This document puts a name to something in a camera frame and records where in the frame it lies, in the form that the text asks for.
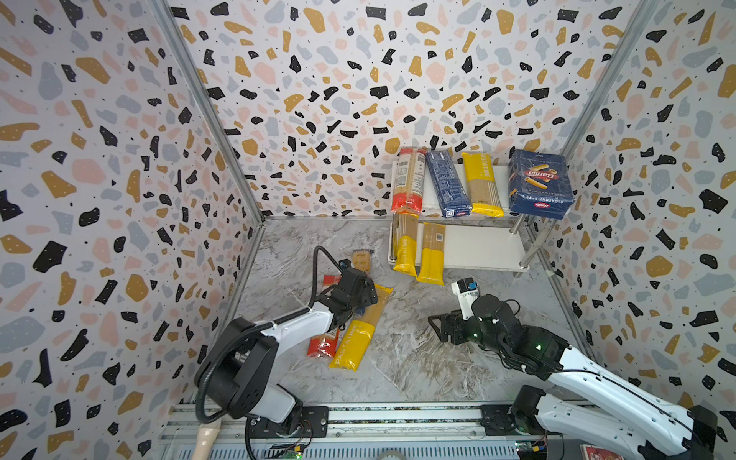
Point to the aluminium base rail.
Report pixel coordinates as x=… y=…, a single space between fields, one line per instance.
x=421 y=430

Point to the white two-tier metal shelf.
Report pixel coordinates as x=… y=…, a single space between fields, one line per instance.
x=480 y=243

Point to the red card box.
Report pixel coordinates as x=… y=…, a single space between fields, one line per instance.
x=591 y=452

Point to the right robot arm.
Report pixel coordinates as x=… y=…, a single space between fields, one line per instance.
x=619 y=417

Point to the blue Barilla pasta box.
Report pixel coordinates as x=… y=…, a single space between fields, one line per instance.
x=539 y=185

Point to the blue spaghetti box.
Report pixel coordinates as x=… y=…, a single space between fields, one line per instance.
x=451 y=196

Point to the yellow pasta bag with barcode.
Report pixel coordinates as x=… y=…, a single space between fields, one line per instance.
x=360 y=333

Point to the small red pasta bag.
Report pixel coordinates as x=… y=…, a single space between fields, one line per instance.
x=325 y=346

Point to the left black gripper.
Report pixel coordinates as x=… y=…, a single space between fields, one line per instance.
x=367 y=293

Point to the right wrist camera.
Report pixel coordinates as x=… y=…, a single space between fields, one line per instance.
x=466 y=290

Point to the red clear spaghetti bag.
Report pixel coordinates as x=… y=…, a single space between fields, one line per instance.
x=408 y=186

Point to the beige wooden handle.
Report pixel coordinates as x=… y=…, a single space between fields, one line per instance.
x=206 y=438

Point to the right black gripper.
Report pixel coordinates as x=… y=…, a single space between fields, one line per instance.
x=454 y=327

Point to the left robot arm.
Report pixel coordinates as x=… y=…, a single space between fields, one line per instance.
x=233 y=380

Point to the yellow Pastatime spaghetti bag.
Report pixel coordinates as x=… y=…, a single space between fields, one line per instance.
x=481 y=182

